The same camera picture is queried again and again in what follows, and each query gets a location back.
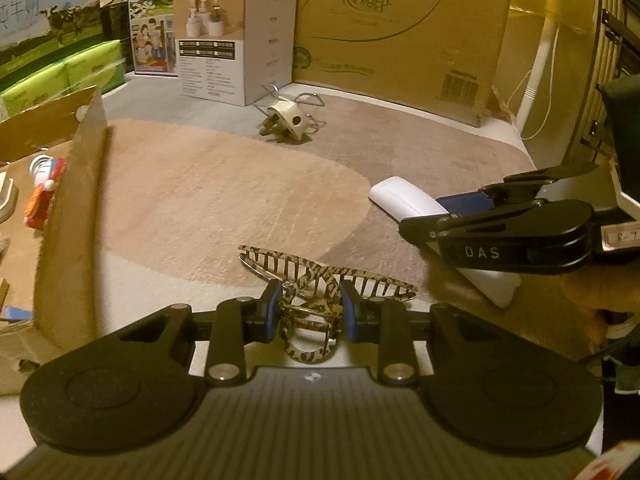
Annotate shallow cardboard box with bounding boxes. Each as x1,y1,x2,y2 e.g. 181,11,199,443
0,85,114,396

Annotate white remote control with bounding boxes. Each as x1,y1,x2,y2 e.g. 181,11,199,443
369,176,521,310

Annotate beige rug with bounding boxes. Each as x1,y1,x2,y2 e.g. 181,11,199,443
97,92,539,311

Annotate black metal rack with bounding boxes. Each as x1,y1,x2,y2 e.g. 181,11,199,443
580,0,640,161

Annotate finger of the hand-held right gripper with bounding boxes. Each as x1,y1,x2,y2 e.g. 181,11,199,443
399,202,547,250
440,161,600,218

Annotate cream plug adapter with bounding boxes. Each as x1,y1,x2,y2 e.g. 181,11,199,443
259,99,306,144

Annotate large brown cardboard box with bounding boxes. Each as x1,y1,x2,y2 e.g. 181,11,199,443
252,0,516,129

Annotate red blue cat toy figure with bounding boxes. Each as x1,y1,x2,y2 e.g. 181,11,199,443
24,154,68,231

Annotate leopard print hair claw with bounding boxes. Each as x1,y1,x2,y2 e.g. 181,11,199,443
237,245,419,365

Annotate green pasture milk box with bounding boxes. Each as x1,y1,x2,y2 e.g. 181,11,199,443
0,0,104,94

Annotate white product box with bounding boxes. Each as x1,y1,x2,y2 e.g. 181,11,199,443
172,0,300,108

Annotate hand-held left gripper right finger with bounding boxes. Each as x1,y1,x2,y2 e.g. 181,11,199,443
340,281,521,386

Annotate blue milk carton box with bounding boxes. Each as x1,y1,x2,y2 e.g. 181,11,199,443
127,0,242,79

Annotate green tissue multipack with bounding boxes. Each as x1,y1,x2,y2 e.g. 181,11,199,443
0,39,126,114

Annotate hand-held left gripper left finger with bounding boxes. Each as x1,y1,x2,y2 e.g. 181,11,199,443
107,280,284,387

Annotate dark green box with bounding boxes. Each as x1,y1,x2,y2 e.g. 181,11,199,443
100,0,134,74

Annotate person's right hand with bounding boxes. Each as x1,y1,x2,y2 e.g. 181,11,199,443
560,260,640,346

